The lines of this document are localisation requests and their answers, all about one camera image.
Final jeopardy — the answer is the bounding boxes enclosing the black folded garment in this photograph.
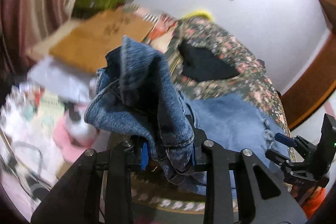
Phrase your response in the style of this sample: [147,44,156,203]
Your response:
[178,40,239,83]

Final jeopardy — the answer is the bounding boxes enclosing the brown wooden door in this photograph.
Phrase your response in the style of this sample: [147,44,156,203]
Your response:
[281,0,335,130]

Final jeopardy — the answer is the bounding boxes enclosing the floral green bedspread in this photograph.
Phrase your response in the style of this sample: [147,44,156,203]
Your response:
[128,15,297,214]

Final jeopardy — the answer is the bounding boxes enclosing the yellow round cushion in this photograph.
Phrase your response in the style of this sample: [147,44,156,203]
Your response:
[182,9,214,22]

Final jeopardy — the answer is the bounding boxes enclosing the orange sleeve forearm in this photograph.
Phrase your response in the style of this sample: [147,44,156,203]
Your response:
[291,186,326,219]

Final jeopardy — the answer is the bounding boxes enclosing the black camera box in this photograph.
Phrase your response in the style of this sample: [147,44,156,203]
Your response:
[314,113,336,177]

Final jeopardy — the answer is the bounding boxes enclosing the blue denim jeans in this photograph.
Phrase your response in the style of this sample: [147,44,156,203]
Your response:
[84,37,288,195]

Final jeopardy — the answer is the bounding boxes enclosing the wooden headboard panel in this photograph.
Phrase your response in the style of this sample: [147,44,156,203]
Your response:
[26,9,157,74]

